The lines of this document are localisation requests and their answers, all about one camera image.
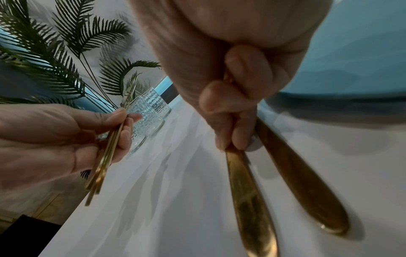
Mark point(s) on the white table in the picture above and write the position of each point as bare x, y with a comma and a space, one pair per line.
190, 200

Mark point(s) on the person's right hand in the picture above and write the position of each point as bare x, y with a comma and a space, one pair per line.
222, 25

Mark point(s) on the gold fork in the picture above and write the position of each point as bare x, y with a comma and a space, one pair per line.
301, 180

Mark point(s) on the person's left hand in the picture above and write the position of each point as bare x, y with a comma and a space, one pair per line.
47, 140

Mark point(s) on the light blue plate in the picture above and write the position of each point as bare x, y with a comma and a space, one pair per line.
364, 50

